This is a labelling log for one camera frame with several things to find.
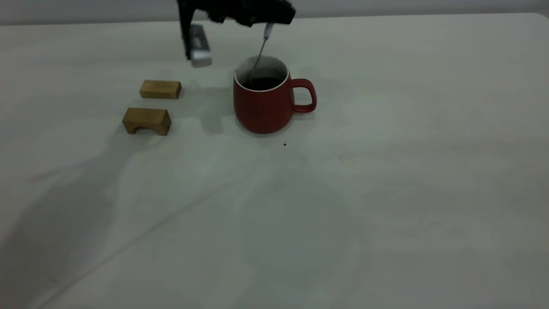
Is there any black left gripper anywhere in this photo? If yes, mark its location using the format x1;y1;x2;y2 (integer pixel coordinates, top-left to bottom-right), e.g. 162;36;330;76
178;0;296;61

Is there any spoon with light blue handle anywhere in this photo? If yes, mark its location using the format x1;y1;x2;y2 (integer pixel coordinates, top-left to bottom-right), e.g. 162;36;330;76
244;22;275;85

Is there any red ceramic mug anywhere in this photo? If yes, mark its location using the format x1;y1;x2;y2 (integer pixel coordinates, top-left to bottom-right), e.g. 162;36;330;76
233;56;317;134

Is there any dark coffee liquid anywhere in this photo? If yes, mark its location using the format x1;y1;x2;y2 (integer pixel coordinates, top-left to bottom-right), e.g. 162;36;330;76
242;77;282;91

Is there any flat rectangular wooden block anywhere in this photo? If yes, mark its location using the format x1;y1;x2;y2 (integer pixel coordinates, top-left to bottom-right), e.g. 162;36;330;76
140;80;182;100

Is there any arched wooden block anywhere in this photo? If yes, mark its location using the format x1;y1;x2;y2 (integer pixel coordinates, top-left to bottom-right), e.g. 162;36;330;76
122;107;172;136

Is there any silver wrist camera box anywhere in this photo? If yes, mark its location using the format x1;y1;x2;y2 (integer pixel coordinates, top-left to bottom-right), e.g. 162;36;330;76
189;24;213;68

